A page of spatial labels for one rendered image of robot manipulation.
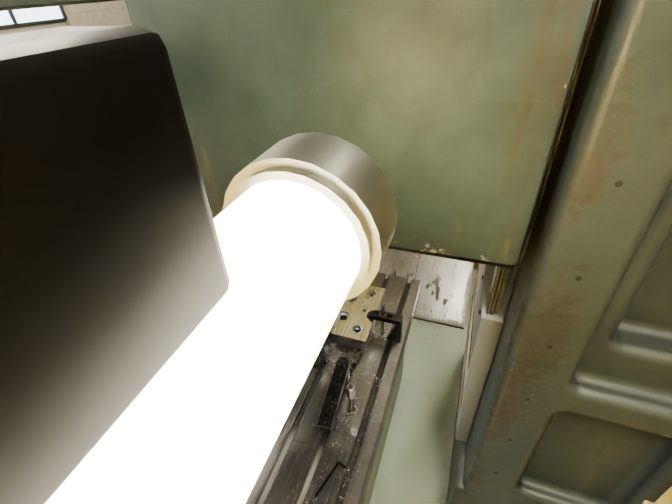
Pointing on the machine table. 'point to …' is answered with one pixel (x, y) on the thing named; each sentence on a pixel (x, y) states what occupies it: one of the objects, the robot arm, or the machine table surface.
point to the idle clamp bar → (333, 396)
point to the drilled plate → (357, 319)
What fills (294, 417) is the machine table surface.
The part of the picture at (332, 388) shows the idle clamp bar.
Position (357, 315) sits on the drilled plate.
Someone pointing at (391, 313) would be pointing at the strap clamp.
